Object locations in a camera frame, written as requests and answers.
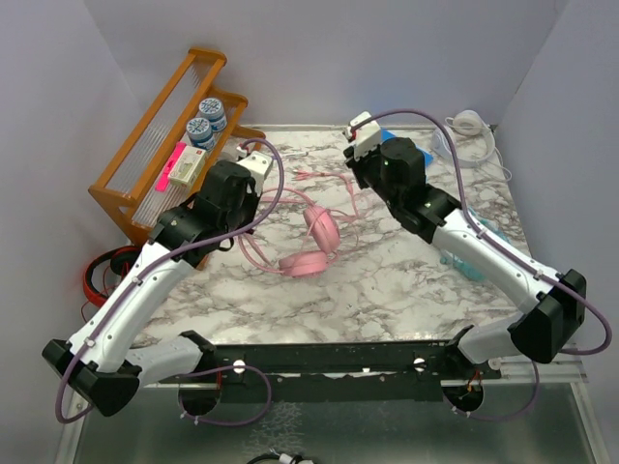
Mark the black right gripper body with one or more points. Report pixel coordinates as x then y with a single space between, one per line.
366 171

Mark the pink cat-ear headphones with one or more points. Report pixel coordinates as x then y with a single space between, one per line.
320 245

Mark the clear tape roll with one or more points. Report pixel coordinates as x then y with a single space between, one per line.
229 156

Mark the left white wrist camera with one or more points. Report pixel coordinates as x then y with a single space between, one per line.
260 166

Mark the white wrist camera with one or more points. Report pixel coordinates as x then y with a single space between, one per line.
260 166
365 138

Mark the wooden tiered shelf rack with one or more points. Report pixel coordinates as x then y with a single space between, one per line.
126 190

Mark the white headphones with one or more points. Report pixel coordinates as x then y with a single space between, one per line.
468 124

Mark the blue-lidded jar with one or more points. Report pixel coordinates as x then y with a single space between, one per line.
200 133
213 110

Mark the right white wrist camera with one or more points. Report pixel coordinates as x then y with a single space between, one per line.
365 138

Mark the black front mounting rail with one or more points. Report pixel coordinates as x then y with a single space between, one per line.
354 371

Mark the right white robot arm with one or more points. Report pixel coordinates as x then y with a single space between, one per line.
548 314

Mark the blue notebook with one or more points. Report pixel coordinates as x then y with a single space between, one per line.
390 134

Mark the blue-lidded jar front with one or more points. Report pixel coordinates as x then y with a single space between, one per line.
200 133

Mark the red black headphones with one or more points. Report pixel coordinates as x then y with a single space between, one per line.
103 275

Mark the small cardboard box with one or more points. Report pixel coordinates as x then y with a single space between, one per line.
187 167

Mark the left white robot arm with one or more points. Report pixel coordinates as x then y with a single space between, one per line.
98 361

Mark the blue-lidded jar rear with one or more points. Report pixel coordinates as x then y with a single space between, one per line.
213 110

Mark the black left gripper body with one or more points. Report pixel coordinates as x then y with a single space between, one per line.
241 217

